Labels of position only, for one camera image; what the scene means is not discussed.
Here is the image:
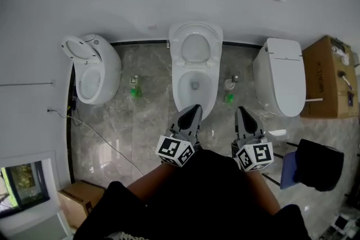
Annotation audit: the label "black-framed window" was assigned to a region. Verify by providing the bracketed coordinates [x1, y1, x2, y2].
[0, 161, 50, 215]

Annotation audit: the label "cardboard box with brown print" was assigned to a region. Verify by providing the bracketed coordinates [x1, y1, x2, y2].
[57, 180, 106, 230]

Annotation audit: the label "thin grey wall conduit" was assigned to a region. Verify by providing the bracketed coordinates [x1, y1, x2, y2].
[0, 79, 56, 88]

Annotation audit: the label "white floor-standing cabinet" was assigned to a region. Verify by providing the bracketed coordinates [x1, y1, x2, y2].
[0, 199, 71, 240]

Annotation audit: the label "white boxy smart toilet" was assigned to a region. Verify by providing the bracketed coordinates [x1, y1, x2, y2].
[252, 37, 307, 118]

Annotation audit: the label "person's right forearm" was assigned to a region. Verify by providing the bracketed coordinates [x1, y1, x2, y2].
[242, 169, 282, 216]

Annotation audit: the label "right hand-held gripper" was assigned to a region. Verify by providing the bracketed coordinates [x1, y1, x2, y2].
[232, 106, 275, 172]

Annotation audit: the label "white oval toilet lid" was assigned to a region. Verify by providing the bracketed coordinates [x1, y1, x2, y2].
[168, 21, 224, 66]

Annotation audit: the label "black bag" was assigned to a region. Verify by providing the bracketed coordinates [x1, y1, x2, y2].
[292, 138, 345, 192]

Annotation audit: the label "white egg-shaped toilet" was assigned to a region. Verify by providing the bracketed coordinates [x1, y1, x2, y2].
[73, 34, 123, 106]

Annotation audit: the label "person's left forearm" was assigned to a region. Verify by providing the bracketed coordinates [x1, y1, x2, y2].
[126, 161, 181, 203]

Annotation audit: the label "white round-front toilet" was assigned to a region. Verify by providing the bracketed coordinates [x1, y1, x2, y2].
[168, 22, 224, 121]

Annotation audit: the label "assorted plumbing fittings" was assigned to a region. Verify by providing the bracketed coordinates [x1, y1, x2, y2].
[330, 39, 359, 108]

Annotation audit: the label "cluttered equipment table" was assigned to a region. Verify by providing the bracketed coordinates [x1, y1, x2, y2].
[330, 199, 360, 240]

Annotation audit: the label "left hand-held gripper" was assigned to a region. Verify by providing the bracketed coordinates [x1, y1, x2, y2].
[155, 105, 204, 168]

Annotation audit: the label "person's black shirt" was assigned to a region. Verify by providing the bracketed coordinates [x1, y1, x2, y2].
[74, 148, 312, 240]

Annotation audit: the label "large brown cardboard box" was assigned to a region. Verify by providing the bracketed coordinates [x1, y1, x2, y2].
[300, 34, 360, 120]

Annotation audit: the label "thin white floor cable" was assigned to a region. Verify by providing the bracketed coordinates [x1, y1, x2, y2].
[52, 109, 145, 176]

